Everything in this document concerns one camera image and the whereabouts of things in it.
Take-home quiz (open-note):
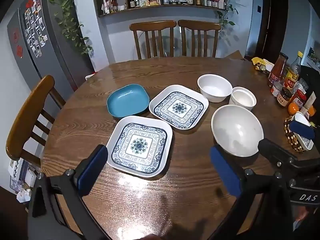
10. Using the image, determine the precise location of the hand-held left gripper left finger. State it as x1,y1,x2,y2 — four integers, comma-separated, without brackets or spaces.
27,144,110,240

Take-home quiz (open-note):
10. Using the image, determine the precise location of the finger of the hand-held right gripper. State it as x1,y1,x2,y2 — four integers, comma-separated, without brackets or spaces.
289,121,317,142
258,138,320,178

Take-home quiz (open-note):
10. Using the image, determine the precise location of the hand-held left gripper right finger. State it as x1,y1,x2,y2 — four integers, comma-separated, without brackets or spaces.
209,145,300,240

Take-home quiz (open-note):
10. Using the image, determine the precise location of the large white bowl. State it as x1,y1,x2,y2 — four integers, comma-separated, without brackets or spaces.
211,105,264,158

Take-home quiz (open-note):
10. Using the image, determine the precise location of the blue patterned square plate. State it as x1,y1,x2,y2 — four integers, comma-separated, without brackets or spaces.
149,85,209,131
106,116,173,178

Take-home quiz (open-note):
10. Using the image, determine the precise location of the small white bowl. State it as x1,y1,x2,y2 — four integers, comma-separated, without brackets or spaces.
228,86,257,112

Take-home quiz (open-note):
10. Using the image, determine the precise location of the blue square bowl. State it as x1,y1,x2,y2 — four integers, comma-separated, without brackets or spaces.
107,84,150,119

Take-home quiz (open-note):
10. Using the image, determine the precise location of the medium white bowl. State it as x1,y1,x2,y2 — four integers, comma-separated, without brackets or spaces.
197,74,233,103

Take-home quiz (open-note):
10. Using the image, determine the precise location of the person's right forearm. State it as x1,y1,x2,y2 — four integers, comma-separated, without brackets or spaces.
295,212,315,230

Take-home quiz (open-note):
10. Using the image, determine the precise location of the small white dish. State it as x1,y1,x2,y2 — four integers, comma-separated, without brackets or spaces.
291,112,314,150

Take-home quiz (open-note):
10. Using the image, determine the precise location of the red-lidded jar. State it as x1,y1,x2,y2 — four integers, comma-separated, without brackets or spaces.
291,90,307,110

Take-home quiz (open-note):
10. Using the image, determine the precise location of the dark-lidded sauce jar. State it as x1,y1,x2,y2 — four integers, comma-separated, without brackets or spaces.
276,90,293,108

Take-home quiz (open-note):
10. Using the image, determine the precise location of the small white-labelled jar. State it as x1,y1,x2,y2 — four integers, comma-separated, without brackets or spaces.
271,80,284,97

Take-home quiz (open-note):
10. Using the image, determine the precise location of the pile of floor boxes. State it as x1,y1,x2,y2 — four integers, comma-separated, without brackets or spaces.
7,157,39,204

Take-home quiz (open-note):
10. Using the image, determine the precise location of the yellow snack bag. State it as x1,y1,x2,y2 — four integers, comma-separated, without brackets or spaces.
251,57,274,75

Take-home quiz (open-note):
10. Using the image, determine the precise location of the wooden slat-back chair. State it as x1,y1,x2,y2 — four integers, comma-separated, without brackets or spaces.
129,20,177,60
177,19,222,58
5,75,67,165

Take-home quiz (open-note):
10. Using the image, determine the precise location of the brown wooden cabinet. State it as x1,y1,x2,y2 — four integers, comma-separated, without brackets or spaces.
0,187,27,240

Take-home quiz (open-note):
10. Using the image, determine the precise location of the brown cardboard box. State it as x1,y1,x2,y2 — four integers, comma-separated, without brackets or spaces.
225,50,247,62

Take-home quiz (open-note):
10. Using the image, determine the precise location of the dark wooden door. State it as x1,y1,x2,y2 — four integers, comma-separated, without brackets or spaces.
255,0,289,60

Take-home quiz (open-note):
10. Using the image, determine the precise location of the grey refrigerator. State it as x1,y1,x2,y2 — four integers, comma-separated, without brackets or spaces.
7,0,95,93

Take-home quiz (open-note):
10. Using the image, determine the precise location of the trailing green plant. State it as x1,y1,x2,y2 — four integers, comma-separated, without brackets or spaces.
217,0,238,30
42,0,93,55

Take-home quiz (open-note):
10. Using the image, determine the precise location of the group of fridge photo magnets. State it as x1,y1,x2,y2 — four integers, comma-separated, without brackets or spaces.
24,0,48,58

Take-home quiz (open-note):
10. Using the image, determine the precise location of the row of condiment jars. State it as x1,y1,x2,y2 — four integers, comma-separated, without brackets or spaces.
102,0,225,14

